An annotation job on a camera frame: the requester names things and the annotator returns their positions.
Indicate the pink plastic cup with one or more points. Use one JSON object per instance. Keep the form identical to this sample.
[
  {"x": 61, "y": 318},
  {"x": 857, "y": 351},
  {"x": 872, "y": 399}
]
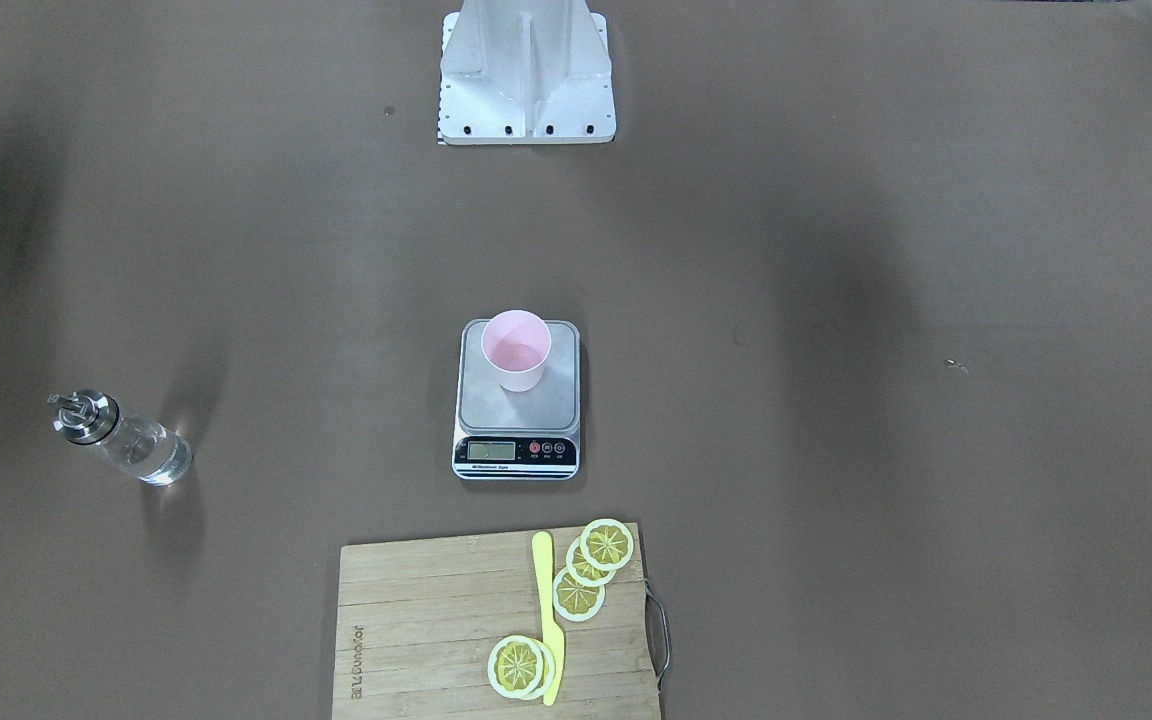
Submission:
[{"x": 517, "y": 344}]

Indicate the clear glass sauce bottle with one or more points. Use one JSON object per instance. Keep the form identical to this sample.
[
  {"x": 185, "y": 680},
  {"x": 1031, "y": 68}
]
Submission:
[{"x": 124, "y": 438}]

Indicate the silver kitchen scale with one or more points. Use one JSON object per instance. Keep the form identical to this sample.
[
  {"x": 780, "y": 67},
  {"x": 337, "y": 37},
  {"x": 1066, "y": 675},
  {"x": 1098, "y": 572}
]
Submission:
[{"x": 532, "y": 434}]

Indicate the yellow plastic knife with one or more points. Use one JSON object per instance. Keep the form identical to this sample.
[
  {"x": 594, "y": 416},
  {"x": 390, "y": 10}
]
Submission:
[{"x": 552, "y": 635}]

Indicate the middle lemon slice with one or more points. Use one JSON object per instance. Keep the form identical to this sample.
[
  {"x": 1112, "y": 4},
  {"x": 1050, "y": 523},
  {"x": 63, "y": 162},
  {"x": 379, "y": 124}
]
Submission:
[{"x": 582, "y": 571}]

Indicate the inner lemon slice of row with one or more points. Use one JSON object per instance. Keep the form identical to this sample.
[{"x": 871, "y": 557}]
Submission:
[{"x": 574, "y": 601}]

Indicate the wooden cutting board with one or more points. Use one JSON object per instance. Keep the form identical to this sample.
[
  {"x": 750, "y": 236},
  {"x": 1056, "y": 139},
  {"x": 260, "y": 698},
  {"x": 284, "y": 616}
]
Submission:
[{"x": 417, "y": 620}]

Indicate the top lemon slice of pair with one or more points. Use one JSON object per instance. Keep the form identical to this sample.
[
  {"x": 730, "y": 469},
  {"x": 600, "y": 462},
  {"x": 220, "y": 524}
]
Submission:
[{"x": 520, "y": 668}]

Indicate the lemon slice near handle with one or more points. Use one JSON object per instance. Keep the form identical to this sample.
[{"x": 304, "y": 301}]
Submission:
[{"x": 607, "y": 544}]

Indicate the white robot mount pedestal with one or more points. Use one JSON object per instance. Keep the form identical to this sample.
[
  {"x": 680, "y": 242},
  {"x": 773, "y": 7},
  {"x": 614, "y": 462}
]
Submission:
[{"x": 525, "y": 73}]

